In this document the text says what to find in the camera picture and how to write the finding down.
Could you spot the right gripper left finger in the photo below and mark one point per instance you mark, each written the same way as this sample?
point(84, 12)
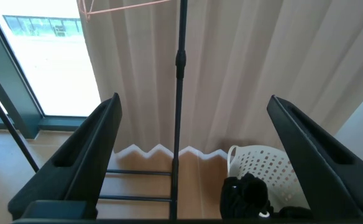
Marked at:
point(85, 174)

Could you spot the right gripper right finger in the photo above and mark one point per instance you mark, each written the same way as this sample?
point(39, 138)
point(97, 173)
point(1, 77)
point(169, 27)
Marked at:
point(312, 168)

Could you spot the black garment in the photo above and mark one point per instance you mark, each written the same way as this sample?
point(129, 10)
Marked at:
point(246, 193)

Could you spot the pink clothes hanger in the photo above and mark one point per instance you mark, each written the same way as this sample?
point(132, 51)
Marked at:
point(81, 9)
point(128, 7)

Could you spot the white laundry basket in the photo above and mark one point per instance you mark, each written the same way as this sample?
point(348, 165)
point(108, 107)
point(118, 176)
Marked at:
point(271, 165)

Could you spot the black clothes rack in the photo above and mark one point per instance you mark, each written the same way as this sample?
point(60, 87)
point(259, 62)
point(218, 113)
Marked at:
point(179, 93)

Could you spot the window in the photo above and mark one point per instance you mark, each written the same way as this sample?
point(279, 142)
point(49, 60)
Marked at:
point(10, 93)

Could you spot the beige curtain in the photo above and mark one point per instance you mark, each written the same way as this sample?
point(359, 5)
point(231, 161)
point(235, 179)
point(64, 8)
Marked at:
point(246, 68)

